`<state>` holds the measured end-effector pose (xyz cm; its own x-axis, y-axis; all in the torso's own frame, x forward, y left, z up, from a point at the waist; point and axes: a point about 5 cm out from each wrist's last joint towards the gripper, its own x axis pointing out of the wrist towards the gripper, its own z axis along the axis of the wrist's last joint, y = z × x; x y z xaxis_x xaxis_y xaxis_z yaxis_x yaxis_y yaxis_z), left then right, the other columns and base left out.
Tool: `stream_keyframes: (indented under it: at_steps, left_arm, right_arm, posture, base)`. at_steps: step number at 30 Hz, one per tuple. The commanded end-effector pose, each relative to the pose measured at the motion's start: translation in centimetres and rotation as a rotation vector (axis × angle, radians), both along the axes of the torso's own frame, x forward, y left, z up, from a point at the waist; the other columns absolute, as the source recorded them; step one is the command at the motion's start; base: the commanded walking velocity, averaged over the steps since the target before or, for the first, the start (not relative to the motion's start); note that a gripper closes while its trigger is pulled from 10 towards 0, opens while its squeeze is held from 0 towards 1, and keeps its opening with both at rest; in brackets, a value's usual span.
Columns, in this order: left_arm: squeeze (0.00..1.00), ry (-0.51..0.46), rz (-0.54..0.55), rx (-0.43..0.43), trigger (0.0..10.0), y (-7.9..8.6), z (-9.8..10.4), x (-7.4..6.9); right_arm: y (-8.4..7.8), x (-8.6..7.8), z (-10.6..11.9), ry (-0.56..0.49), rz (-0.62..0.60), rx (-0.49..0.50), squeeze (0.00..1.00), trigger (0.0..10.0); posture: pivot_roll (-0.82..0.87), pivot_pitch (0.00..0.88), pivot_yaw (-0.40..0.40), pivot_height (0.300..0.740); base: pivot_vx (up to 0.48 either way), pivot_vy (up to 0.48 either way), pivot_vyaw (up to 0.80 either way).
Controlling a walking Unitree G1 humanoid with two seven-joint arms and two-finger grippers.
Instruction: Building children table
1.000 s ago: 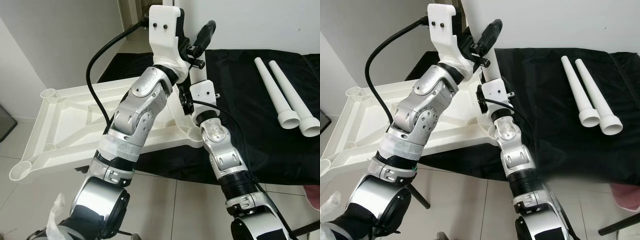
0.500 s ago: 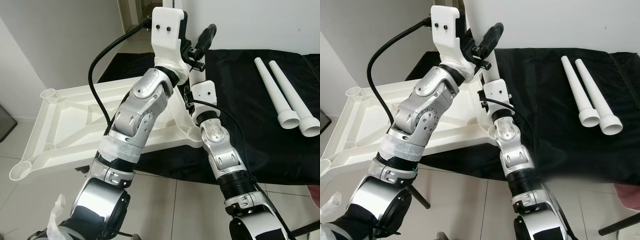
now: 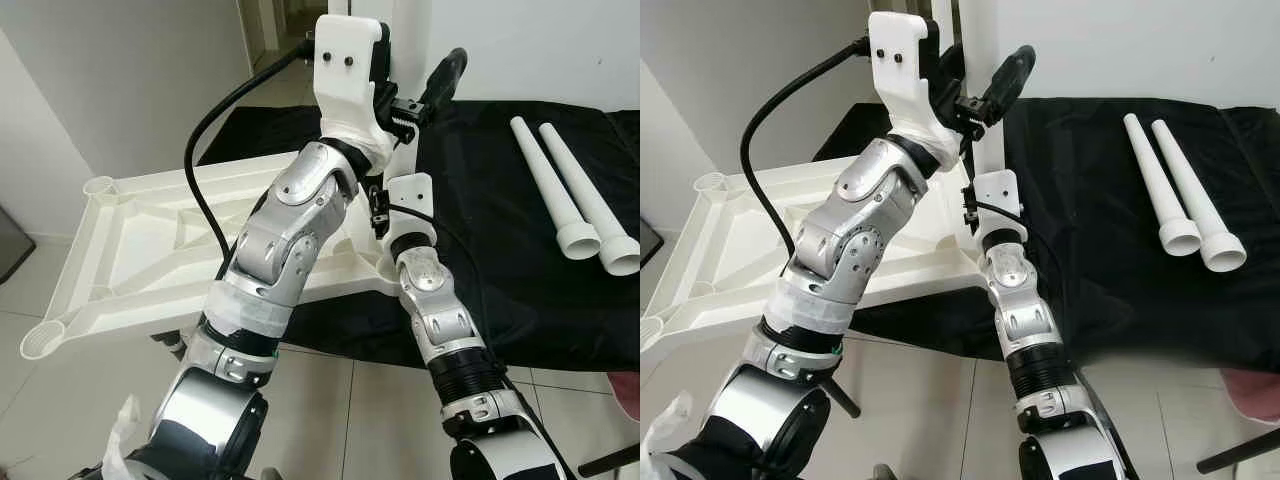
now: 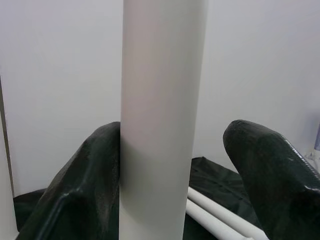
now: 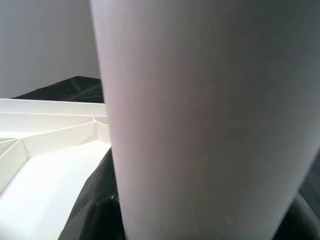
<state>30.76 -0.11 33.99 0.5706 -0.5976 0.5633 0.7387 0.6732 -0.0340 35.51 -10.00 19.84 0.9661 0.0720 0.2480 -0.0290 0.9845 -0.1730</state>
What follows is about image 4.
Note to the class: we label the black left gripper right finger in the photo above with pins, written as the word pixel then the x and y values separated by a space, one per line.
pixel 280 187

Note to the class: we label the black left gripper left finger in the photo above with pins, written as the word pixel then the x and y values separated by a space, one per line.
pixel 82 190

